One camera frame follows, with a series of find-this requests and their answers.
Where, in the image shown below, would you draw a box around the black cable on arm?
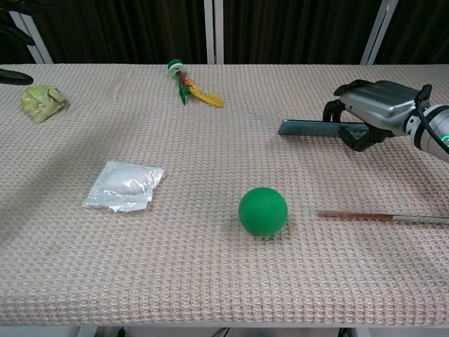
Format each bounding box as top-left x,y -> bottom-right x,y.
414,84 -> 449,156

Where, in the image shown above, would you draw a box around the green yellow feather shuttlecock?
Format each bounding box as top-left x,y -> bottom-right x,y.
167,58 -> 225,108

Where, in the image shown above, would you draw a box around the crumpled green paper wrapper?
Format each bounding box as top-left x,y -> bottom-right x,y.
20,84 -> 67,124

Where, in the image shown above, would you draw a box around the pink woven tablecloth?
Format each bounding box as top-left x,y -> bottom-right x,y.
0,63 -> 449,326

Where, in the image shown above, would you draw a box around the black smartphone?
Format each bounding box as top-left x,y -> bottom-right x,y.
278,118 -> 373,140

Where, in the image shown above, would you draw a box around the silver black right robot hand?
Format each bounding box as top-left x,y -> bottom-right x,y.
322,79 -> 427,152

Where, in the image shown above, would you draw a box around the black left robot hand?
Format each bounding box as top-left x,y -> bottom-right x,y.
0,0 -> 40,86

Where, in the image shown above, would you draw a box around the brown handled paintbrush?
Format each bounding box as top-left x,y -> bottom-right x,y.
316,209 -> 449,225

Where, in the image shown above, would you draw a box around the white metal frame post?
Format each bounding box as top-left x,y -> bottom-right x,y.
361,0 -> 401,65
8,10 -> 54,65
203,0 -> 225,65

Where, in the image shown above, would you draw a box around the green foam ball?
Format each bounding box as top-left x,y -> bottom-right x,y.
238,187 -> 289,237

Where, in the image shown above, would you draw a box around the dark curtain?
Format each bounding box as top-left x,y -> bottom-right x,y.
0,0 -> 449,65

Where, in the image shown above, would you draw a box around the clear plastic bag white contents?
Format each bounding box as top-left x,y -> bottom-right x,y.
82,161 -> 166,213

